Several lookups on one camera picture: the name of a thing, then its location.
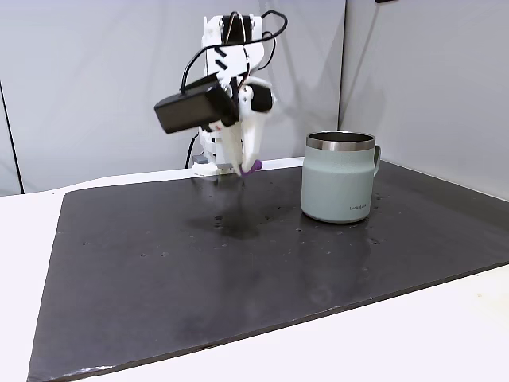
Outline black table mat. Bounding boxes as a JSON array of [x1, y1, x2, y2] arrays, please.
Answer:
[[26, 160, 509, 382]]

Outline black camera cable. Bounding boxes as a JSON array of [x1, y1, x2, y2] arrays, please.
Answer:
[[181, 10, 289, 95]]

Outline pale green steel mug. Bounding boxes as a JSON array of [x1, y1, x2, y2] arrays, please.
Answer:
[[300, 131, 382, 224]]

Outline purple pen grip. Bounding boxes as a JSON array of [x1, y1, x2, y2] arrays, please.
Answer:
[[239, 159, 263, 177]]

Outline black camera box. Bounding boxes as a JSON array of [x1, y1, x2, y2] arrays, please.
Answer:
[[153, 82, 239, 135]]

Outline black base cable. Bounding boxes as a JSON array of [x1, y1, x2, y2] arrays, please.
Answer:
[[184, 134, 200, 169]]

